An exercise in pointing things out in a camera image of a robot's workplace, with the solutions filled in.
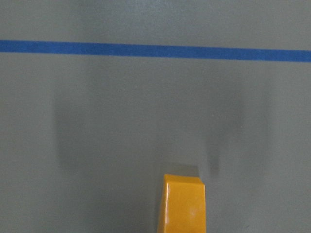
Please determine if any orange trapezoid toy block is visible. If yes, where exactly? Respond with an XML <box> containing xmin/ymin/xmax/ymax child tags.
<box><xmin>157</xmin><ymin>174</ymin><xmax>206</xmax><ymax>233</ymax></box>

